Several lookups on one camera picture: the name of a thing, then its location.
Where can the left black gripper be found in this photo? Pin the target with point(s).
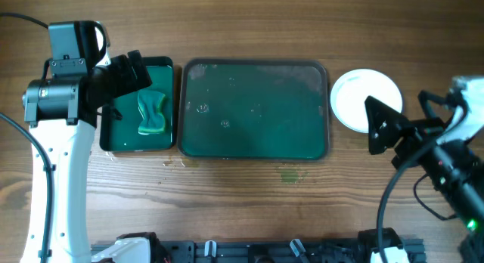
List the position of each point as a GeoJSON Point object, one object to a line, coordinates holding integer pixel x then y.
{"type": "Point", "coordinates": [127, 82]}

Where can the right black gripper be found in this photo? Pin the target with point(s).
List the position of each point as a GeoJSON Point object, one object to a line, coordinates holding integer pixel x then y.
{"type": "Point", "coordinates": [410, 140]}

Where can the green yellow sponge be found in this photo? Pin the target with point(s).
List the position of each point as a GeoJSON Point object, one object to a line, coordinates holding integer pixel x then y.
{"type": "Point", "coordinates": [150, 106]}

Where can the white plate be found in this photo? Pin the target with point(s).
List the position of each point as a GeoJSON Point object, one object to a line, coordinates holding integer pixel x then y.
{"type": "Point", "coordinates": [348, 95]}

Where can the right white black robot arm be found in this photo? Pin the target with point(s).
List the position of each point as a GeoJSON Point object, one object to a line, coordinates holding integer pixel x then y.
{"type": "Point", "coordinates": [439, 144]}

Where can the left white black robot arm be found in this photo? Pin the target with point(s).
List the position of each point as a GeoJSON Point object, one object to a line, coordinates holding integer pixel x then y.
{"type": "Point", "coordinates": [61, 113]}

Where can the large dark green tray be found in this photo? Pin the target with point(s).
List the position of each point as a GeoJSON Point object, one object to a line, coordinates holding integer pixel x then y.
{"type": "Point", "coordinates": [254, 109]}

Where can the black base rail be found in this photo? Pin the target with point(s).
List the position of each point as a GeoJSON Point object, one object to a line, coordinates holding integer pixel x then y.
{"type": "Point", "coordinates": [146, 247]}

